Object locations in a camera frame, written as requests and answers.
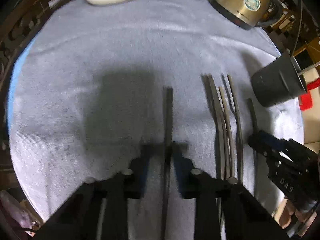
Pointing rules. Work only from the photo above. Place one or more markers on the dark grey cup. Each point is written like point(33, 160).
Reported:
point(275, 85)

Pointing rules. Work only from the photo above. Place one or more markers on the person's right hand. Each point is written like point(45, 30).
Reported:
point(287, 215)

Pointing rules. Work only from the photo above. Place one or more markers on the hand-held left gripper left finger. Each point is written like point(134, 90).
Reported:
point(144, 180)

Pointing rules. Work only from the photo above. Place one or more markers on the grey towel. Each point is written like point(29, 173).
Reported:
point(100, 42)

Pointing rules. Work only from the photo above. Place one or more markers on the blue table cloth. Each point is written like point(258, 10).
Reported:
point(17, 67)

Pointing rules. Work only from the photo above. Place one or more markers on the red plastic object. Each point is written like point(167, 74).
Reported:
point(306, 102)

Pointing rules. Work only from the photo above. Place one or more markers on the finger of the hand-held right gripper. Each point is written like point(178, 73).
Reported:
point(277, 142)
point(258, 145)

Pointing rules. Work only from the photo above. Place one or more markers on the dark wooden chopstick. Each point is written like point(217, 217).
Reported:
point(168, 110)
point(215, 110)
point(225, 115)
point(237, 120)
point(253, 115)

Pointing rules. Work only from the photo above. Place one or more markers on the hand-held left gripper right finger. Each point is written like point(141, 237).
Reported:
point(177, 162)

